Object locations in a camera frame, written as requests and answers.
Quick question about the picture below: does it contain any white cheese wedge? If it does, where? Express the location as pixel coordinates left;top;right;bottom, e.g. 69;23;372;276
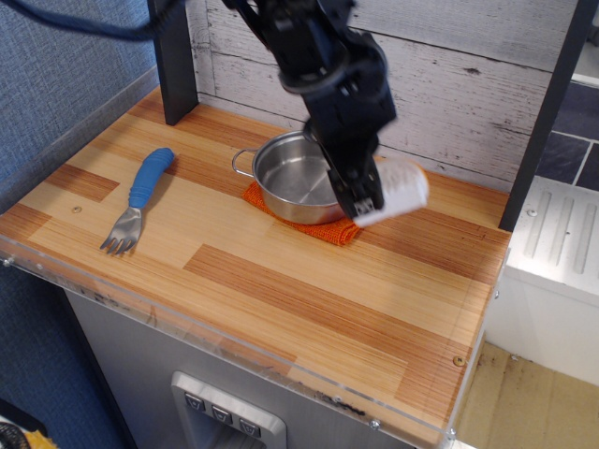
352;158;430;227

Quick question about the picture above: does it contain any blue handled metal fork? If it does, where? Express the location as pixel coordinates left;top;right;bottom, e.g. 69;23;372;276
99;148;175;255

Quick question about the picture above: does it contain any clear acrylic table edge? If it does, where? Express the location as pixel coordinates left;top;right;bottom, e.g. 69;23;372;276
1;226;508;448

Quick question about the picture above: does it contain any silver dispenser button panel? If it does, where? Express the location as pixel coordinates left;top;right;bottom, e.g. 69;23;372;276
170;371;287;448

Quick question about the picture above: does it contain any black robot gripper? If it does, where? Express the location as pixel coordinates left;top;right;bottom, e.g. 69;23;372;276
302;35;396;220

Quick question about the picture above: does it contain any dark grey post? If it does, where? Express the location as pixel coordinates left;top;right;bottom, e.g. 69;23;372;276
499;0;598;232
153;5;198;125

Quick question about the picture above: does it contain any blue cable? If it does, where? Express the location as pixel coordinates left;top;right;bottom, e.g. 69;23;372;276
0;0;188;43

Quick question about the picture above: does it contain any dark grey right post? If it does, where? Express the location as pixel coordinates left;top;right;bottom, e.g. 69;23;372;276
499;0;598;232

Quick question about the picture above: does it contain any orange knitted cloth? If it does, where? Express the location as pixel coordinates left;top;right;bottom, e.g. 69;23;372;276
241;181;360;246

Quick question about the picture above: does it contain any yellow object bottom left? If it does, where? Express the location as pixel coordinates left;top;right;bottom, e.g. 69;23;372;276
24;431;58;449

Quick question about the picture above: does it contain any small steel pot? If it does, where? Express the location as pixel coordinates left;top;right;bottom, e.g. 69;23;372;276
231;131;344;225

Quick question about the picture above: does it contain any white toy sink unit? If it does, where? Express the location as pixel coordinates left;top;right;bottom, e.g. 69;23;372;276
485;177;598;384

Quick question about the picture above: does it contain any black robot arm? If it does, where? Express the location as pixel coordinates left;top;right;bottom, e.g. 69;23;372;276
226;1;396;226

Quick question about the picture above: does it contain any dark grey left post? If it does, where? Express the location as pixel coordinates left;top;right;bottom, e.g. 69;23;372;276
153;5;198;125

